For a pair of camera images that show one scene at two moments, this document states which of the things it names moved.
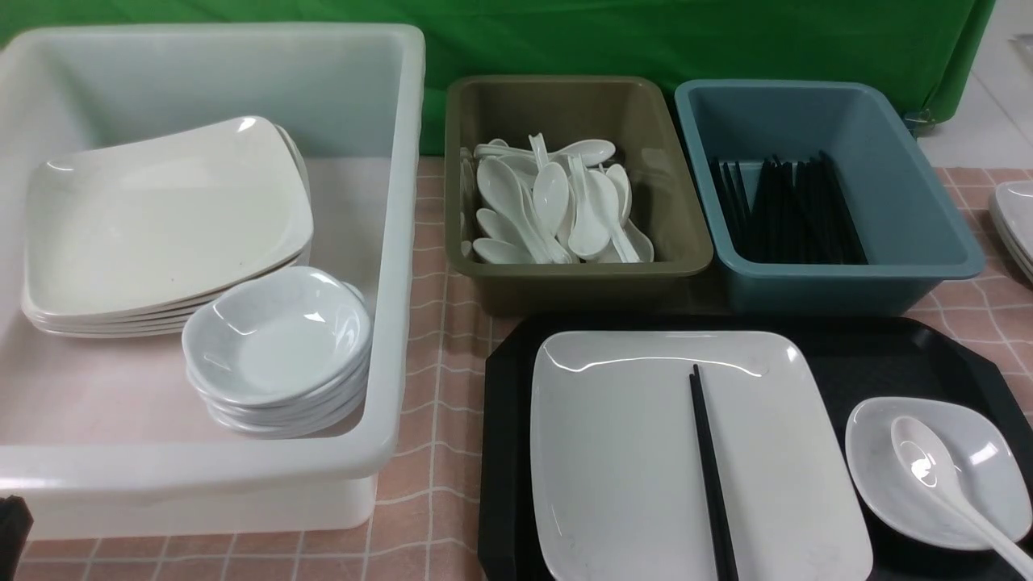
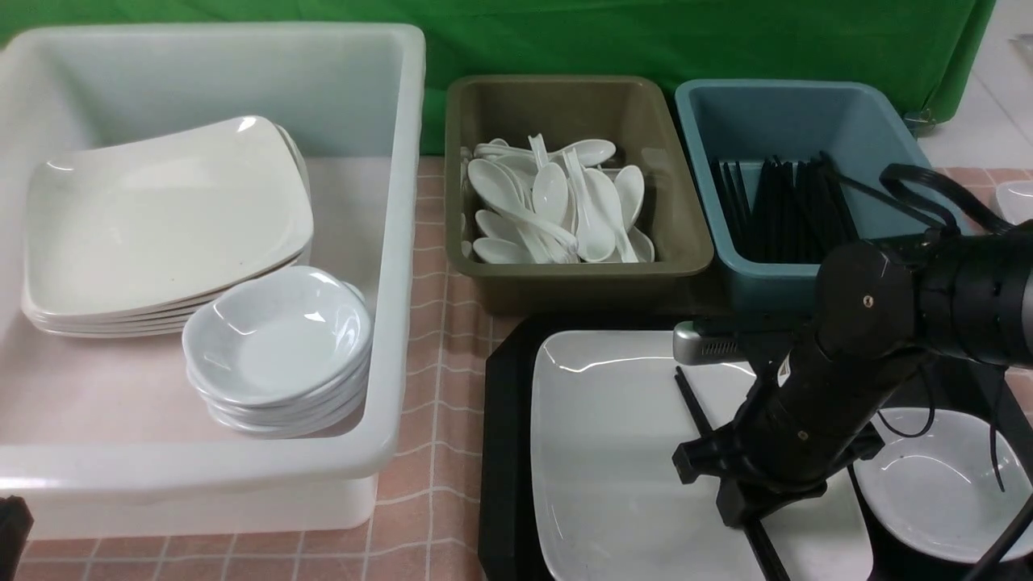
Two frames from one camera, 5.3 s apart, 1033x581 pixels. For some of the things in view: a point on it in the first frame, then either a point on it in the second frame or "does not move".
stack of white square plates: (124, 240) does not move
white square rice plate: (616, 491) does not move
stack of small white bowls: (283, 355) does not move
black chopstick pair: (722, 543) → (770, 555)
